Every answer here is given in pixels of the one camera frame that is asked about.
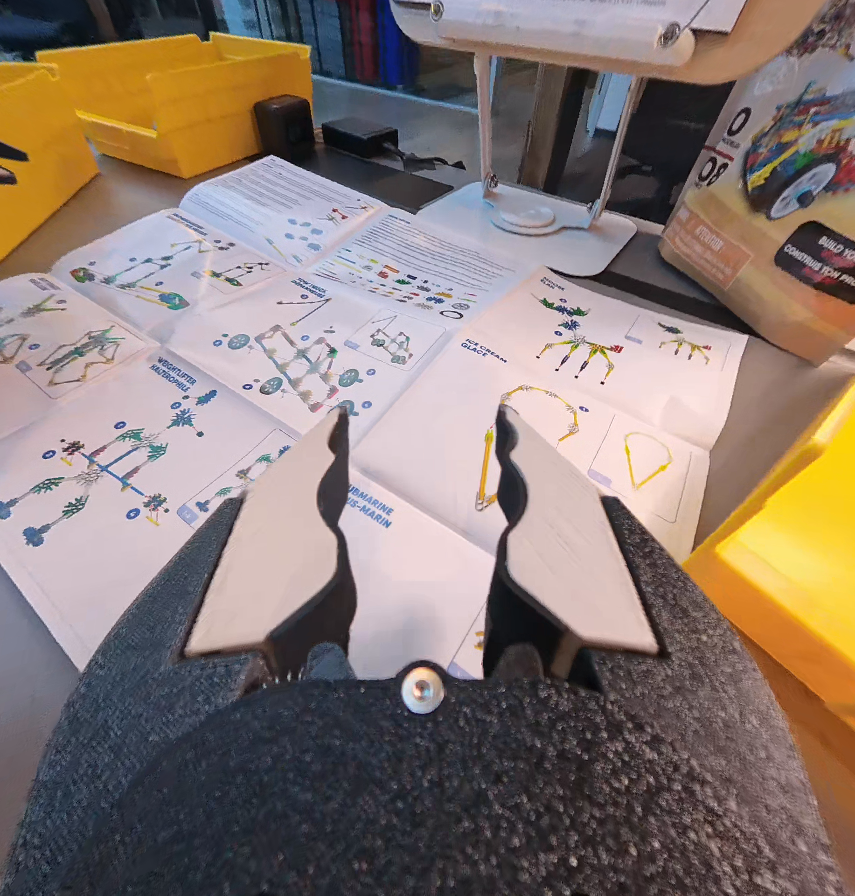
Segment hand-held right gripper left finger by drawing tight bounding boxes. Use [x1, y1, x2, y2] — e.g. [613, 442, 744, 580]
[184, 406, 360, 680]

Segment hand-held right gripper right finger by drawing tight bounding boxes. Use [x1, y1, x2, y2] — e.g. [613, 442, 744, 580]
[482, 405, 660, 679]

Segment large instruction sheet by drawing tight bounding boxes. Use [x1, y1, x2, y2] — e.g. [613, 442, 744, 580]
[0, 154, 750, 680]

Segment yellow plastic bin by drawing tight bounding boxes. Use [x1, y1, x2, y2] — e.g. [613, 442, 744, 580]
[37, 31, 314, 180]
[0, 62, 101, 272]
[681, 360, 855, 746]

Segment small black cube device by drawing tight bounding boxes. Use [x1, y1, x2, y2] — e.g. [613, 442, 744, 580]
[252, 94, 318, 167]

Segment K'NEX toy box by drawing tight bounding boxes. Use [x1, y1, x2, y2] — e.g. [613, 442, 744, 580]
[658, 0, 855, 366]

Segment black power adapter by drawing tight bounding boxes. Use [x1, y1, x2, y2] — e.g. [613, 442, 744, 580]
[321, 118, 400, 159]

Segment background storage shelves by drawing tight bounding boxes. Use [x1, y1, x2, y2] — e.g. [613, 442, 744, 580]
[210, 0, 428, 88]

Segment black cable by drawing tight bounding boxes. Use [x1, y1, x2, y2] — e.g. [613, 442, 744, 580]
[378, 140, 466, 173]

